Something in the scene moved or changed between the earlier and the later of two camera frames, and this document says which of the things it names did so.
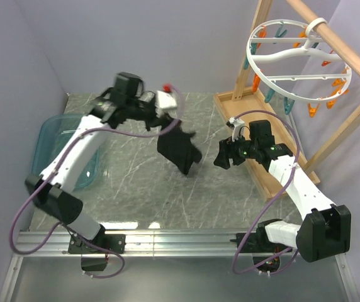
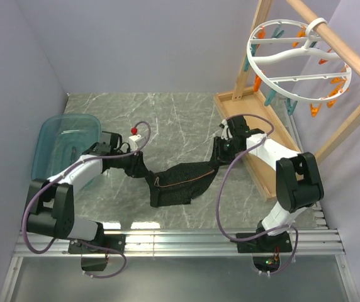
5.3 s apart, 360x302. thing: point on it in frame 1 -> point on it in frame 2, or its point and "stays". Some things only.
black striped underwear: x=177 y=145 -> x=179 y=184
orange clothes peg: x=330 y=104 stays
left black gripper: x=157 y=121 -> x=137 y=168
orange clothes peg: x=312 y=110 stays
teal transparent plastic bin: x=52 y=131 stays
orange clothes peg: x=255 y=83 stays
